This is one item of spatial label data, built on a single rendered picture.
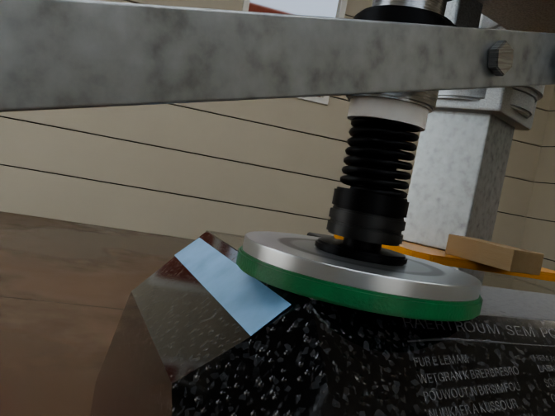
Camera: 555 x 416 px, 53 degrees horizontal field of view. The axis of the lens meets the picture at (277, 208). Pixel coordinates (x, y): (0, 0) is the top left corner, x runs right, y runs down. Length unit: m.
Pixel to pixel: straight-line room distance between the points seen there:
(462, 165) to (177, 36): 1.29
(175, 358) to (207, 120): 6.16
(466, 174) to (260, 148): 5.29
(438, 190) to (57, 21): 1.36
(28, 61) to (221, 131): 6.34
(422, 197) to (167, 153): 5.15
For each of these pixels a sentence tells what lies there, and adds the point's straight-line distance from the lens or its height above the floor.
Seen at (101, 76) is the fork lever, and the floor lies 0.92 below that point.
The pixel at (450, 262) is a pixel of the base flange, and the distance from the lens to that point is 1.37.
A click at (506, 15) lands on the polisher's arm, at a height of 1.15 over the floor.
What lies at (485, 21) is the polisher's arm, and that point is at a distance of 1.52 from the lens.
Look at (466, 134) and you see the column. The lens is 1.56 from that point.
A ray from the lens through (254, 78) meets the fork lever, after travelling 0.34.
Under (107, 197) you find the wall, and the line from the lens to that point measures 6.52.
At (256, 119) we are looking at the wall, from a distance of 6.70.
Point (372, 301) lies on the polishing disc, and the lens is 0.41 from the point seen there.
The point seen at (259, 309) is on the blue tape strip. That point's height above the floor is 0.78.
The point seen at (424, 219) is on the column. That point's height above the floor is 0.85.
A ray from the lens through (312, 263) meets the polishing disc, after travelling 0.42.
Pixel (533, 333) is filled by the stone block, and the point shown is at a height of 0.79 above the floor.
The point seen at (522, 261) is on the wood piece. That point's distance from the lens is 1.35.
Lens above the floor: 0.89
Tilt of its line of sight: 3 degrees down
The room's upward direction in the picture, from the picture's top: 11 degrees clockwise
